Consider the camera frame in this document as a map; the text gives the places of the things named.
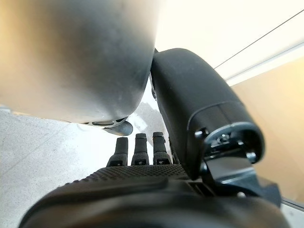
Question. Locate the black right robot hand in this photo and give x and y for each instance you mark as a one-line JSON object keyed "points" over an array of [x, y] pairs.
{"points": [[142, 194]]}

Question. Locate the grey robot body shell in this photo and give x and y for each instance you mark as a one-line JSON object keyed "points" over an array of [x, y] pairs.
{"points": [[71, 59]]}

